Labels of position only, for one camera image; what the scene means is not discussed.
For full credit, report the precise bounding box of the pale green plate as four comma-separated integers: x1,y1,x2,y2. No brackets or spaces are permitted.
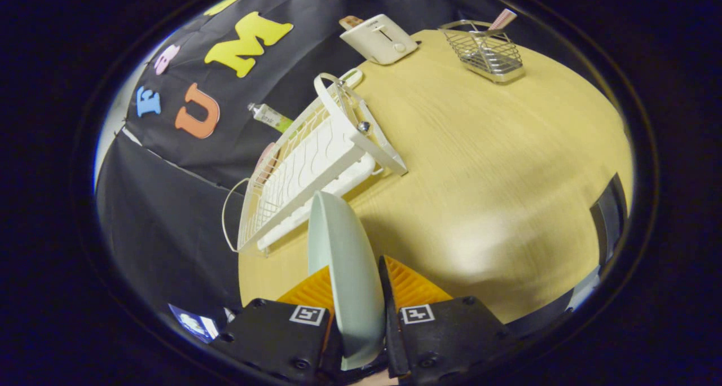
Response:
307,191,387,371

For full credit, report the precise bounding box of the white wire dish rack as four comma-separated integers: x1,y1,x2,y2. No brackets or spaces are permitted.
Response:
222,72,408,257

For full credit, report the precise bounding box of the white toaster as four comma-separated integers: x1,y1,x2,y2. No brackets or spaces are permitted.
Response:
340,14,419,66

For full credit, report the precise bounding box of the metal wire basket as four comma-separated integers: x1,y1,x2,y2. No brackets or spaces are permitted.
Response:
438,20,525,84

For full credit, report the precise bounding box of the computer monitor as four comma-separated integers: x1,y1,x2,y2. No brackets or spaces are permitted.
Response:
168,304,219,343

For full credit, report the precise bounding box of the pink striped handle spoon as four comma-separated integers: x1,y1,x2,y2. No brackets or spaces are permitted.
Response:
488,8,517,32

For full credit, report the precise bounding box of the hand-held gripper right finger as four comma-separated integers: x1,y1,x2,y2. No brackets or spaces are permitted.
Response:
378,255,517,379

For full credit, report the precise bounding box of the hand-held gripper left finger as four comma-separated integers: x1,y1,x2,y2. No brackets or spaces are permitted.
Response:
210,265,345,386

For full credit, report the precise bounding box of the pink plate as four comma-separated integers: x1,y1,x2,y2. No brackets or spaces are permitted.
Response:
253,142,277,186

